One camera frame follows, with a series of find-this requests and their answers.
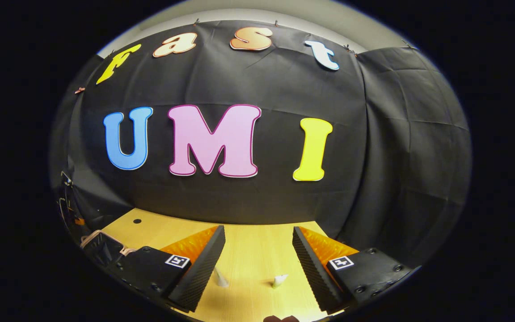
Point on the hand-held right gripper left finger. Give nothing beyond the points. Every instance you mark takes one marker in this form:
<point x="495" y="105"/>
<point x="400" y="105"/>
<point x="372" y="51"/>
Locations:
<point x="204" y="268"/>

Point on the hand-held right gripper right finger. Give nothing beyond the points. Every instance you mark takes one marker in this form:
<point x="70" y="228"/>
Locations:
<point x="313" y="273"/>

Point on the white tube green label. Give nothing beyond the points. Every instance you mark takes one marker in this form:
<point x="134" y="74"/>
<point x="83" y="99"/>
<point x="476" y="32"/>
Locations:
<point x="221" y="278"/>

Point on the pale green cosmetic tube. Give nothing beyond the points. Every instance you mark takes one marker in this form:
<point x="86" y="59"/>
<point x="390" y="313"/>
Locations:
<point x="279" y="281"/>

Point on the pink suitcase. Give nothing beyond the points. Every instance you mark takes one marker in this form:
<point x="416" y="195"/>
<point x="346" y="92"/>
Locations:
<point x="101" y="248"/>

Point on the copper cloth clip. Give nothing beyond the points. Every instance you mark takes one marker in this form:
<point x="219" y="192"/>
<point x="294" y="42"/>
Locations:
<point x="79" y="90"/>

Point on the black backdrop cloth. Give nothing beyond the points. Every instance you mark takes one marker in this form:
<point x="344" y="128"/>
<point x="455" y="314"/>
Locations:
<point x="262" y="89"/>

